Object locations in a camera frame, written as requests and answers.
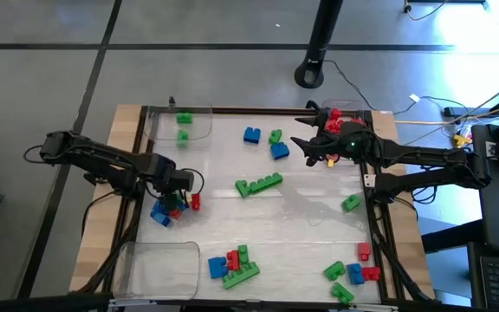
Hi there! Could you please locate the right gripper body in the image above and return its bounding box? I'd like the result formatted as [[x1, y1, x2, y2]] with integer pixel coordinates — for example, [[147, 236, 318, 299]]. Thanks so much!
[[314, 123, 374, 164]]

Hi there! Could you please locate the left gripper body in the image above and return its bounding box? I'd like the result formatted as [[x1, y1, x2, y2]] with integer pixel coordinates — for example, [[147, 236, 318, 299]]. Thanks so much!
[[160, 166, 196, 205]]

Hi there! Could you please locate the clear plastic bin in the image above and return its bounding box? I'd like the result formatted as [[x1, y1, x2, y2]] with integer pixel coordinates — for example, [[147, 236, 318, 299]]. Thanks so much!
[[147, 105, 214, 151], [321, 99, 368, 153], [113, 241, 202, 301]]

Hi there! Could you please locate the long green toy block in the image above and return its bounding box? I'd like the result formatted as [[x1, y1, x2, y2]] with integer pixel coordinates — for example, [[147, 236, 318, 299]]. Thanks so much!
[[222, 261, 262, 290], [248, 172, 284, 195]]

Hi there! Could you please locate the white glossy table sheet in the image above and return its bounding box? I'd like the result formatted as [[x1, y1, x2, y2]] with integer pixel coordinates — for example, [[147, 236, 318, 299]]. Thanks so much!
[[139, 113, 383, 302]]

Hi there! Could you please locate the black floor bar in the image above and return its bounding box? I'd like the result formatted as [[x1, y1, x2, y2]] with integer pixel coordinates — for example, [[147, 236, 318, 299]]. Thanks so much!
[[443, 97, 499, 119]]

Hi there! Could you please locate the black table frame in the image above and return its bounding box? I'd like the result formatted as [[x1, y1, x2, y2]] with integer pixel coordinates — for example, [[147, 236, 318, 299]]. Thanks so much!
[[85, 105, 435, 307]]

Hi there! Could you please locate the black cylindrical floor post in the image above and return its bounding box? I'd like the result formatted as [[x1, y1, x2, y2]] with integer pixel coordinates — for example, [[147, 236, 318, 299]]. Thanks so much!
[[294, 0, 345, 90]]

